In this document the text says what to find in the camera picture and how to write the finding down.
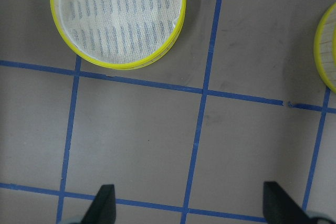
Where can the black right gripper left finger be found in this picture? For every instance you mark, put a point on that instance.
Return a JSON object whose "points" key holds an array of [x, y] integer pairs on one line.
{"points": [[103, 208]]}

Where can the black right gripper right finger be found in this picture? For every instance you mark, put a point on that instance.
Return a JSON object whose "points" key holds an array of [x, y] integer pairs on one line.
{"points": [[279, 207]]}

